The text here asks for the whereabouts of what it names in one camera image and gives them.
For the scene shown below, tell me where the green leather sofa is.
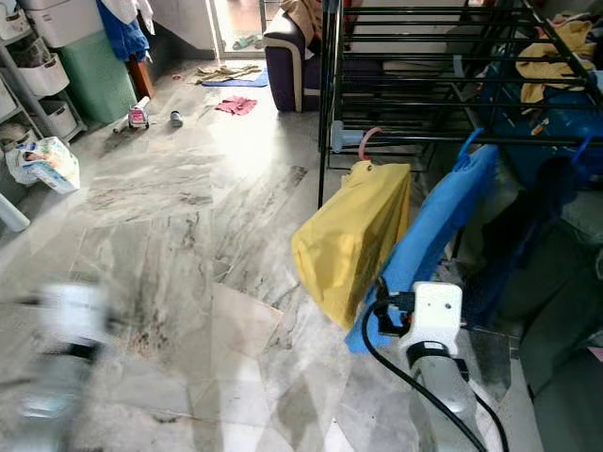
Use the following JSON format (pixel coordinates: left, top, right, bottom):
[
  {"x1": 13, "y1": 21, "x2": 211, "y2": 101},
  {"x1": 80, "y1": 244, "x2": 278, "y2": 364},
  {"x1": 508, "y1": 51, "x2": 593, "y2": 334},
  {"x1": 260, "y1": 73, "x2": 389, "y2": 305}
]
[{"x1": 452, "y1": 169, "x2": 603, "y2": 452}]

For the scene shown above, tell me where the white round leg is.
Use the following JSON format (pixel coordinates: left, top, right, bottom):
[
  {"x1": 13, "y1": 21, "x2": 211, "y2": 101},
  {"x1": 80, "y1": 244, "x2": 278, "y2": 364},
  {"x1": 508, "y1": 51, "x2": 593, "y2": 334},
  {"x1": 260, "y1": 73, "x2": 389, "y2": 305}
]
[{"x1": 0, "y1": 193, "x2": 31, "y2": 234}]

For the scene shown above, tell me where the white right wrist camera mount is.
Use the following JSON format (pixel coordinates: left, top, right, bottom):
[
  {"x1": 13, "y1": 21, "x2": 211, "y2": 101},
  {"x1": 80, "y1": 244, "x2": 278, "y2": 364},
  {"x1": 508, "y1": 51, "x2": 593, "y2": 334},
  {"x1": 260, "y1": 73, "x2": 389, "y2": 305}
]
[{"x1": 399, "y1": 281, "x2": 463, "y2": 357}]

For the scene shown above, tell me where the green cabinet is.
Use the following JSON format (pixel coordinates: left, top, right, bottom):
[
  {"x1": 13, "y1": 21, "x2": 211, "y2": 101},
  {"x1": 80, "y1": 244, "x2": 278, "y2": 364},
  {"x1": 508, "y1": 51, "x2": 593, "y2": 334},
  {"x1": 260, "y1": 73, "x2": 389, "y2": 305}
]
[{"x1": 58, "y1": 30, "x2": 139, "y2": 126}]

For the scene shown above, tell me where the beige rag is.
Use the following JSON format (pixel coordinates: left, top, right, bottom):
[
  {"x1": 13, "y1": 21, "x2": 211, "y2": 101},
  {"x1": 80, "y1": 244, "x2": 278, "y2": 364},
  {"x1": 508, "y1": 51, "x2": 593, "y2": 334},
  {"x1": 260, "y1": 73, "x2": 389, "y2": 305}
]
[{"x1": 193, "y1": 63, "x2": 263, "y2": 82}]

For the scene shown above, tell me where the white storage drawer rack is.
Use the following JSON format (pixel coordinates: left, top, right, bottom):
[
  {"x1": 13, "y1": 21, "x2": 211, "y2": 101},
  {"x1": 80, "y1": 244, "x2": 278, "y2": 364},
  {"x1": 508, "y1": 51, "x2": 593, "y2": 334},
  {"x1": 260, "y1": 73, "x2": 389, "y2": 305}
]
[{"x1": 0, "y1": 5, "x2": 86, "y2": 152}]

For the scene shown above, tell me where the yellow crumpled cloth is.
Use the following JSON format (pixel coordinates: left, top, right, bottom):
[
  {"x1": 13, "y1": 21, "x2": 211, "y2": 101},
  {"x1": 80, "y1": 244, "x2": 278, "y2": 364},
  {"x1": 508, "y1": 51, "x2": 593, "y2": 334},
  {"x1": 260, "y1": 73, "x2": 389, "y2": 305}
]
[{"x1": 515, "y1": 17, "x2": 599, "y2": 105}]

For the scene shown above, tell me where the blue plastic hanger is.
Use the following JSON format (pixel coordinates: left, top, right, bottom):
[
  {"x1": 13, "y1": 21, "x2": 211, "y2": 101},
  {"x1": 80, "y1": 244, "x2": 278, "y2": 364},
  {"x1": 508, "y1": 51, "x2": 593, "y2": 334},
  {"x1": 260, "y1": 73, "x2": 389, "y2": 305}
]
[
  {"x1": 460, "y1": 127, "x2": 486, "y2": 156},
  {"x1": 568, "y1": 132, "x2": 596, "y2": 169}
]

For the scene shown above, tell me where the dark purple armchair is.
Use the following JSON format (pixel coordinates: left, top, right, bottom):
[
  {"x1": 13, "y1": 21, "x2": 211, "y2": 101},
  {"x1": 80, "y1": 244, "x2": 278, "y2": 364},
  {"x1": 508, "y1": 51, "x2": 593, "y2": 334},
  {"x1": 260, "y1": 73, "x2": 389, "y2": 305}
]
[{"x1": 264, "y1": 8, "x2": 345, "y2": 113}]

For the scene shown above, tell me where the pink hanger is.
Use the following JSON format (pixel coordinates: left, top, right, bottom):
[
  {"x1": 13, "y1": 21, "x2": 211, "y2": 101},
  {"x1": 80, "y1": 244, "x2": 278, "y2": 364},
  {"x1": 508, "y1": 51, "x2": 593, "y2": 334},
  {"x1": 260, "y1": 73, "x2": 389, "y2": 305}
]
[{"x1": 358, "y1": 125, "x2": 384, "y2": 161}]

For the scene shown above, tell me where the white pink toy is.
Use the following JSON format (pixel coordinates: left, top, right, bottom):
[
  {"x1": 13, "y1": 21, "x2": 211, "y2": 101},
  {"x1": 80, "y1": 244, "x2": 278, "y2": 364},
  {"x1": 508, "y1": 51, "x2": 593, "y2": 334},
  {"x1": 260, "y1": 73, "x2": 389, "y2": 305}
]
[{"x1": 115, "y1": 95, "x2": 153, "y2": 132}]

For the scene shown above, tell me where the white printed plastic bag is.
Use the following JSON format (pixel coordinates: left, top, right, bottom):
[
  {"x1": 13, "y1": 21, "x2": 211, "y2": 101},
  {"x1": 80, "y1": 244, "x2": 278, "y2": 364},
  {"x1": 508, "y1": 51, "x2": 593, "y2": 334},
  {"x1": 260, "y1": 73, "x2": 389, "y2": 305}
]
[{"x1": 8, "y1": 136, "x2": 81, "y2": 195}]

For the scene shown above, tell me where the flat blue rag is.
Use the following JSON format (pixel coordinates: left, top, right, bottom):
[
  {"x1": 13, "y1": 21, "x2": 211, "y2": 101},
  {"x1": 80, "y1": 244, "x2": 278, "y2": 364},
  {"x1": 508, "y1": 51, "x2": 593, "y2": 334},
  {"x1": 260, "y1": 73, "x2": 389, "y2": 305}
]
[{"x1": 198, "y1": 68, "x2": 270, "y2": 89}]

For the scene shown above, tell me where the dark blue cloth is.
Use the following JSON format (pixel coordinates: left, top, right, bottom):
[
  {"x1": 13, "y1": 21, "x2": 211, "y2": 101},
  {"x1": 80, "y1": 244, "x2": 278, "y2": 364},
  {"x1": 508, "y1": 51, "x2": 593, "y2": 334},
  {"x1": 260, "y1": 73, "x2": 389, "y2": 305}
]
[{"x1": 96, "y1": 0, "x2": 152, "y2": 63}]

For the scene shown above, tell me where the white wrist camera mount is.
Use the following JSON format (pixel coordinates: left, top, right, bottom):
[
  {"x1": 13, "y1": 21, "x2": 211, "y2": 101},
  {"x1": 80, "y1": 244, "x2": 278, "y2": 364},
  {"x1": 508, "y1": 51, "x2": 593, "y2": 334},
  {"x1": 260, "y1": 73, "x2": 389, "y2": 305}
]
[
  {"x1": 399, "y1": 281, "x2": 463, "y2": 357},
  {"x1": 42, "y1": 282, "x2": 109, "y2": 349}
]

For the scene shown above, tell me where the yellow shirt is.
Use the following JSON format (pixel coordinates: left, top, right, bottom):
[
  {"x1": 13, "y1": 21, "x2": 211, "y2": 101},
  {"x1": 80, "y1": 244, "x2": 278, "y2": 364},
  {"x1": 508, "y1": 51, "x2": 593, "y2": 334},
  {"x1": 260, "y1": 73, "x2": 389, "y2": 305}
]
[{"x1": 292, "y1": 160, "x2": 413, "y2": 330}]

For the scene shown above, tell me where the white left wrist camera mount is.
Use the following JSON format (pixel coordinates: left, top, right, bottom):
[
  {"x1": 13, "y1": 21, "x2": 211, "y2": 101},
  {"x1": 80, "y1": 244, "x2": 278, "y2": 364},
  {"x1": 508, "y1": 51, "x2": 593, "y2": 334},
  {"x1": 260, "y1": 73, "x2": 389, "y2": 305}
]
[{"x1": 42, "y1": 282, "x2": 109, "y2": 349}]

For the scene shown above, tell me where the blue shirt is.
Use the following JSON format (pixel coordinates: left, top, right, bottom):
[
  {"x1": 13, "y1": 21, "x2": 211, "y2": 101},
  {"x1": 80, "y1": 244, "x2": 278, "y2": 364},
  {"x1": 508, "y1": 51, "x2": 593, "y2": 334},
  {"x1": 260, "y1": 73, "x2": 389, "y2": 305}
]
[{"x1": 344, "y1": 141, "x2": 500, "y2": 354}]

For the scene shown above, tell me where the white plastic box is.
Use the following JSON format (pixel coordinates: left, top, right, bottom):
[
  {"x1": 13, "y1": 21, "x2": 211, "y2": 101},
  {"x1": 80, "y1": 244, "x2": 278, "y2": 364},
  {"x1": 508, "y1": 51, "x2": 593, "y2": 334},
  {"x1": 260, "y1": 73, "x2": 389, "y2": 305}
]
[{"x1": 24, "y1": 0, "x2": 106, "y2": 49}]

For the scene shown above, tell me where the small pink cloth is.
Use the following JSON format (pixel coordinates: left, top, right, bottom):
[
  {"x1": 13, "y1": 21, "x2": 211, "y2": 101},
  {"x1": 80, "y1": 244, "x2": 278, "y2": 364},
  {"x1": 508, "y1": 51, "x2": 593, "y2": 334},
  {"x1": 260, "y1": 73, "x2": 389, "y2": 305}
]
[{"x1": 214, "y1": 95, "x2": 258, "y2": 117}]

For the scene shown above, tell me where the black metal drying rack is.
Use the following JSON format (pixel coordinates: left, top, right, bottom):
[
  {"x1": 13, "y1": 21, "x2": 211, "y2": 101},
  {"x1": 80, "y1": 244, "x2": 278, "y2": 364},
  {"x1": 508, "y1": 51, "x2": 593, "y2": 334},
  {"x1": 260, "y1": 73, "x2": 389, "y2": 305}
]
[{"x1": 318, "y1": 0, "x2": 603, "y2": 210}]

